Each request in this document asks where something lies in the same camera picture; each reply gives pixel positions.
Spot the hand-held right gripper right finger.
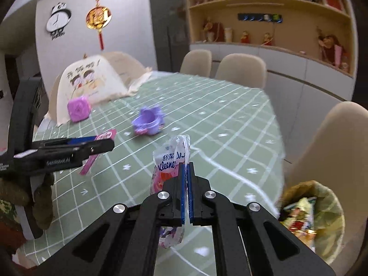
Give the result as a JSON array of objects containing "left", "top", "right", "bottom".
[{"left": 187, "top": 162, "right": 335, "bottom": 276}]

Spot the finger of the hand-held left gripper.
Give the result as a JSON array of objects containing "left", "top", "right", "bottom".
[
  {"left": 72, "top": 141, "right": 115, "bottom": 162},
  {"left": 32, "top": 136, "right": 113, "bottom": 150}
]

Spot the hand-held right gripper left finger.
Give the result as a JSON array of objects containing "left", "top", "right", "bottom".
[{"left": 34, "top": 162, "right": 188, "bottom": 276}]

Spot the pink wrapper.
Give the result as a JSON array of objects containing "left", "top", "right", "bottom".
[{"left": 79, "top": 129, "right": 117, "bottom": 177}]

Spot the white pink tissue packet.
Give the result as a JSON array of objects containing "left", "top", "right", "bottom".
[{"left": 151, "top": 134, "right": 192, "bottom": 249}]

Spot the trash bin with yellow bag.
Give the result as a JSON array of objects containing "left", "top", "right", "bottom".
[{"left": 277, "top": 180, "right": 345, "bottom": 265}]

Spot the person's left hand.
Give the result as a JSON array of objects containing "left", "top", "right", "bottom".
[{"left": 0, "top": 174, "right": 55, "bottom": 231}]

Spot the beige dining chair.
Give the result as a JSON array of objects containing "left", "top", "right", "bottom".
[
  {"left": 287, "top": 101, "right": 359, "bottom": 197},
  {"left": 47, "top": 75, "right": 69, "bottom": 121},
  {"left": 215, "top": 53, "right": 267, "bottom": 89},
  {"left": 180, "top": 49, "right": 213, "bottom": 77}
]

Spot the white cartoon print food cover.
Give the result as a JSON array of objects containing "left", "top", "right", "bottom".
[{"left": 55, "top": 51, "right": 153, "bottom": 125}]

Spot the purple flower-shaped cup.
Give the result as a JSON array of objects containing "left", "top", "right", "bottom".
[{"left": 131, "top": 106, "right": 166, "bottom": 136}]

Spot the red gold hanging ornament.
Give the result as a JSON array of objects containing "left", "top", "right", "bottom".
[{"left": 85, "top": 0, "right": 113, "bottom": 51}]

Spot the dark glass door cabinet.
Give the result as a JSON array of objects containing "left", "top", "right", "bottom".
[{"left": 149, "top": 0, "right": 191, "bottom": 74}]

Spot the white sideboard cabinet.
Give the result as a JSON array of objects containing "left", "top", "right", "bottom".
[{"left": 190, "top": 43, "right": 356, "bottom": 135}]

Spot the red robed figurine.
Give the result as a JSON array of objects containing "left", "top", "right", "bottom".
[{"left": 202, "top": 17, "right": 225, "bottom": 42}]

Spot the panda wall clock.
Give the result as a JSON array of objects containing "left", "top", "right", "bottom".
[{"left": 46, "top": 2, "right": 72, "bottom": 41}]

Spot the wooden wall shelf unit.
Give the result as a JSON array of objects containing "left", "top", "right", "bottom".
[{"left": 184, "top": 0, "right": 357, "bottom": 78}]

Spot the red picture frame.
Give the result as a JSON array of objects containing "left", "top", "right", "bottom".
[{"left": 320, "top": 0, "right": 346, "bottom": 13}]

